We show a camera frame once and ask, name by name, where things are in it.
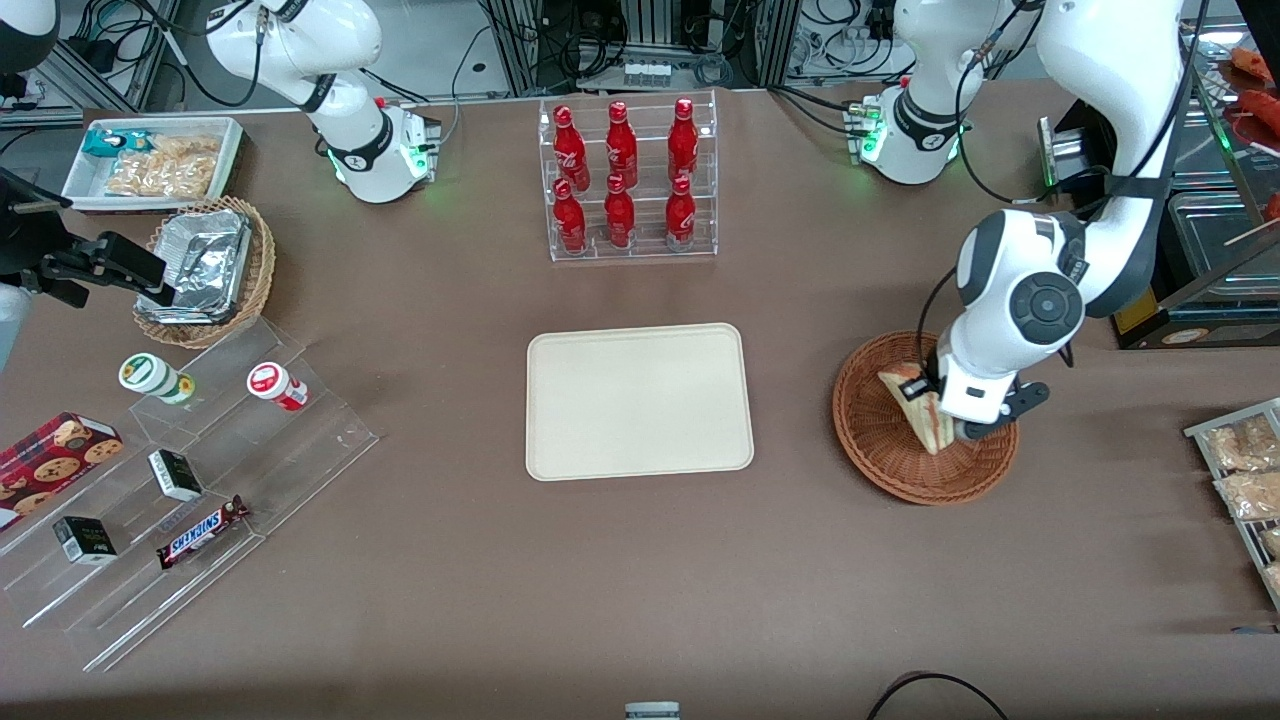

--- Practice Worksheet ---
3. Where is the red cookie box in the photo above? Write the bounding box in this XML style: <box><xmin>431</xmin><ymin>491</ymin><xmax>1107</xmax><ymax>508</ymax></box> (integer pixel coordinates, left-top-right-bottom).
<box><xmin>0</xmin><ymin>411</ymin><xmax>125</xmax><ymax>532</ymax></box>

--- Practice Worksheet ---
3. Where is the triangular sandwich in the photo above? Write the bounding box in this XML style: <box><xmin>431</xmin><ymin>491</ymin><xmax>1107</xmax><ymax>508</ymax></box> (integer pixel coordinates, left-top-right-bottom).
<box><xmin>877</xmin><ymin>364</ymin><xmax>952</xmax><ymax>457</ymax></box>

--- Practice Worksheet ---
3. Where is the black cable loop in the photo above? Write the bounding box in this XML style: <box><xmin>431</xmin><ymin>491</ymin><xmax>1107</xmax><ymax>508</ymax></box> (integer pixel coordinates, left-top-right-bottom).
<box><xmin>865</xmin><ymin>672</ymin><xmax>1012</xmax><ymax>720</ymax></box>

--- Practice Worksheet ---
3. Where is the clear bag of chips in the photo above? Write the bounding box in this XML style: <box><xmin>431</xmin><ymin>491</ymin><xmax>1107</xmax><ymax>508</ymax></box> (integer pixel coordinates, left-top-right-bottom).
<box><xmin>104</xmin><ymin>134</ymin><xmax>222</xmax><ymax>199</ymax></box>

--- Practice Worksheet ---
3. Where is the teal snack packet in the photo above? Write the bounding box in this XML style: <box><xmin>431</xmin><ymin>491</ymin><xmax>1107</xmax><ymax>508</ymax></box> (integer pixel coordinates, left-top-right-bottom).
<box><xmin>82</xmin><ymin>129</ymin><xmax>153</xmax><ymax>160</ymax></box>

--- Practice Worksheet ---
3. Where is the white rectangular snack bin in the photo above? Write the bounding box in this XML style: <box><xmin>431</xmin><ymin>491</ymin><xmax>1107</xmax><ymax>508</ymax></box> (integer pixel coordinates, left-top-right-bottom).
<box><xmin>61</xmin><ymin>116</ymin><xmax>245</xmax><ymax>214</ymax></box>

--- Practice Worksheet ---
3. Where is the aluminium foil container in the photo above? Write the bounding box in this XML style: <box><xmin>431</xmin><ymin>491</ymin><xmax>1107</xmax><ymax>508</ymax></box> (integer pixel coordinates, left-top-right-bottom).
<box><xmin>136</xmin><ymin>208</ymin><xmax>253</xmax><ymax>324</ymax></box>

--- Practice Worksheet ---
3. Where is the black food warmer cabinet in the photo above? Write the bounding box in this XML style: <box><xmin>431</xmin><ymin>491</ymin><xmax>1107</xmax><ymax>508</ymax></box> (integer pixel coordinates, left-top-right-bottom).
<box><xmin>1038</xmin><ymin>0</ymin><xmax>1280</xmax><ymax>350</ymax></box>

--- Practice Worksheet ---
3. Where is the grey wire rack tray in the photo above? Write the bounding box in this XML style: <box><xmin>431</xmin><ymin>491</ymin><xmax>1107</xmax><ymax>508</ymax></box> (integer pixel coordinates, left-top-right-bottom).
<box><xmin>1184</xmin><ymin>397</ymin><xmax>1280</xmax><ymax>612</ymax></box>

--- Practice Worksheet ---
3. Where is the snickers chocolate bar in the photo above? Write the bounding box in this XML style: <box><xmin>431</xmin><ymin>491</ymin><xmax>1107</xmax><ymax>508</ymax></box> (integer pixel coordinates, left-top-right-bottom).
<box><xmin>156</xmin><ymin>494</ymin><xmax>251</xmax><ymax>572</ymax></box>

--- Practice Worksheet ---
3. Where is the large brown wicker basket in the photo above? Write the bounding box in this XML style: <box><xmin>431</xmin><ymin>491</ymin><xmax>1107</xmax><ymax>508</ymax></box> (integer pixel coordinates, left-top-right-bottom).
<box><xmin>833</xmin><ymin>331</ymin><xmax>1019</xmax><ymax>506</ymax></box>

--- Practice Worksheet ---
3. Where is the beige plastic tray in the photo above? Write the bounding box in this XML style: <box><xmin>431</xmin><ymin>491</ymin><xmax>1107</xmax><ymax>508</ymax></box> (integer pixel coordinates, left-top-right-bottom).
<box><xmin>526</xmin><ymin>322</ymin><xmax>755</xmax><ymax>482</ymax></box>

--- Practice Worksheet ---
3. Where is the clear acrylic bottle rack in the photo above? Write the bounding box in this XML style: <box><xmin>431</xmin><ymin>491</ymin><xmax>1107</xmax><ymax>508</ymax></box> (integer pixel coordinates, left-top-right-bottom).
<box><xmin>538</xmin><ymin>90</ymin><xmax>719</xmax><ymax>264</ymax></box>

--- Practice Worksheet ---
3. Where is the small black carton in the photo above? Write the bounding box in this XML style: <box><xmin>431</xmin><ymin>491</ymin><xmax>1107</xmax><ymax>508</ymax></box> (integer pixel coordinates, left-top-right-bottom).
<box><xmin>147</xmin><ymin>448</ymin><xmax>205</xmax><ymax>503</ymax></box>
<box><xmin>52</xmin><ymin>515</ymin><xmax>119</xmax><ymax>566</ymax></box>

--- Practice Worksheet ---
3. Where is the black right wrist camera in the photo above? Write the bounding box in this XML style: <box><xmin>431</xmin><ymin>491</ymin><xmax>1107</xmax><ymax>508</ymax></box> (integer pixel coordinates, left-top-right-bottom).
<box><xmin>0</xmin><ymin>168</ymin><xmax>73</xmax><ymax>283</ymax></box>

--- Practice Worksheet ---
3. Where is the red lid white cup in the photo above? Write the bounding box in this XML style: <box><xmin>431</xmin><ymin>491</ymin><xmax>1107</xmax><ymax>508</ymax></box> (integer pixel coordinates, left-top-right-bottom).
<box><xmin>246</xmin><ymin>361</ymin><xmax>310</xmax><ymax>413</ymax></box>

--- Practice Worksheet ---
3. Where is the clear acrylic stepped display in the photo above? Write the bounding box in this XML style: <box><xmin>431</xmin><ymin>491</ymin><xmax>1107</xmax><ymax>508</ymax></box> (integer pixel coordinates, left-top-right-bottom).
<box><xmin>0</xmin><ymin>318</ymin><xmax>380</xmax><ymax>674</ymax></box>

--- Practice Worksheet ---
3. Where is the green lid white cup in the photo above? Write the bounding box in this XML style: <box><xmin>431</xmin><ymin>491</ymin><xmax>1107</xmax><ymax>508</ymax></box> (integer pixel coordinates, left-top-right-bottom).
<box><xmin>118</xmin><ymin>352</ymin><xmax>197</xmax><ymax>406</ymax></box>

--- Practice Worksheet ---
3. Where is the red cola bottle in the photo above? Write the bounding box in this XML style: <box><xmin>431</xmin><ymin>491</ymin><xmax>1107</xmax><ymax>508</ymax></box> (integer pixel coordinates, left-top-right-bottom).
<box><xmin>553</xmin><ymin>105</ymin><xmax>592</xmax><ymax>192</ymax></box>
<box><xmin>605</xmin><ymin>101</ymin><xmax>640</xmax><ymax>189</ymax></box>
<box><xmin>667</xmin><ymin>97</ymin><xmax>701</xmax><ymax>182</ymax></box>
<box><xmin>552</xmin><ymin>178</ymin><xmax>589</xmax><ymax>255</ymax></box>
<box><xmin>603</xmin><ymin>174</ymin><xmax>638</xmax><ymax>250</ymax></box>
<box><xmin>664</xmin><ymin>175</ymin><xmax>698</xmax><ymax>252</ymax></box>

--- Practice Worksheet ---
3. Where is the small tan wicker basket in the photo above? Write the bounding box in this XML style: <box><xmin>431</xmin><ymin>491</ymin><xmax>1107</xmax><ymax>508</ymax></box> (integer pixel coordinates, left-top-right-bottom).
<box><xmin>132</xmin><ymin>196</ymin><xmax>277</xmax><ymax>350</ymax></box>

